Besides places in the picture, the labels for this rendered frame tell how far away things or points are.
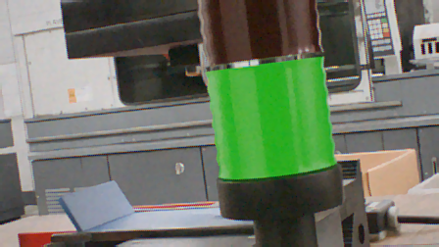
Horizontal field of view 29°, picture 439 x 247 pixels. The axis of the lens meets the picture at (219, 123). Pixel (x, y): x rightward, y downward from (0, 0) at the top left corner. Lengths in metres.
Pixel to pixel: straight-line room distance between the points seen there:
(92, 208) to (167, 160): 5.31
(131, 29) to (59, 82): 5.95
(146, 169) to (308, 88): 5.78
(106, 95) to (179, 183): 0.86
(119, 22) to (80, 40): 0.03
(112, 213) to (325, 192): 0.39
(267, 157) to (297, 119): 0.01
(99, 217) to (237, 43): 0.38
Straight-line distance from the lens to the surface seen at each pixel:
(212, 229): 0.54
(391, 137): 5.22
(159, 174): 5.98
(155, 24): 0.49
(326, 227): 0.61
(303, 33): 0.26
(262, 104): 0.25
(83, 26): 0.52
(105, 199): 0.64
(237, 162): 0.26
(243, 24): 0.25
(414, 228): 0.92
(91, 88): 6.27
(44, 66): 6.53
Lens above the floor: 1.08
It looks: 3 degrees down
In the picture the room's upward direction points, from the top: 7 degrees counter-clockwise
